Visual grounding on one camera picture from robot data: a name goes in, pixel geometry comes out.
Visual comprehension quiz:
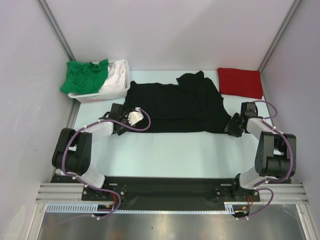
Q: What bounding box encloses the right white cable duct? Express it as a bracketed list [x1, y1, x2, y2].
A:
[224, 202, 250, 214]

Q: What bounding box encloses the left white cable duct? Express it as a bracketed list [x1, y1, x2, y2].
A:
[46, 203, 114, 214]

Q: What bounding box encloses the aluminium rail frame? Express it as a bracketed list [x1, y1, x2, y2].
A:
[35, 183, 309, 204]

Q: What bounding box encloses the left corner aluminium post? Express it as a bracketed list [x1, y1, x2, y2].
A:
[36, 0, 76, 61]

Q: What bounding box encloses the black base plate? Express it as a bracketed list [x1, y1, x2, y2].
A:
[49, 173, 293, 211]

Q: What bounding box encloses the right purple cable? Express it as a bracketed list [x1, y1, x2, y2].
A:
[253, 100, 295, 191]

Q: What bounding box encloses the corner aluminium post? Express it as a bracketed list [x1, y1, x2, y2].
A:
[257, 0, 302, 73]
[36, 0, 76, 61]

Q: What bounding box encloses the purple cable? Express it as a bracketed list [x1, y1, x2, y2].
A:
[253, 100, 295, 191]
[60, 107, 152, 188]

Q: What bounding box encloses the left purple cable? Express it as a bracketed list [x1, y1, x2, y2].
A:
[60, 107, 152, 188]

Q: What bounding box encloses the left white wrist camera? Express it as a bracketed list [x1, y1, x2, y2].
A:
[127, 107, 144, 126]

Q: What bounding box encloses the white cable duct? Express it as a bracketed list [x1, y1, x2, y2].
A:
[46, 203, 114, 214]
[224, 202, 250, 214]

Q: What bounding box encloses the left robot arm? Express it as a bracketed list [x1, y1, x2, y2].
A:
[51, 103, 130, 200]

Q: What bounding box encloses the right corner aluminium post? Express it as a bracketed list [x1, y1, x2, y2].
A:
[257, 0, 302, 73]

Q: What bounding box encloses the black t shirt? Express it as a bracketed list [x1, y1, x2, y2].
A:
[123, 71, 231, 134]

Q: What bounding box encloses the white laundry basket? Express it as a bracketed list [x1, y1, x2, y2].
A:
[68, 59, 131, 103]

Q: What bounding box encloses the folded red t shirt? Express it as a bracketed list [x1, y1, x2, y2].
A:
[217, 67, 264, 100]

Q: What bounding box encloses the white t shirt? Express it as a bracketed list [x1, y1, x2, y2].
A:
[98, 59, 127, 93]

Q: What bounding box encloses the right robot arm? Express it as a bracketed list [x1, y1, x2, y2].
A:
[225, 101, 297, 201]

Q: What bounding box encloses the green t shirt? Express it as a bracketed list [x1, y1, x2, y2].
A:
[60, 59, 109, 95]

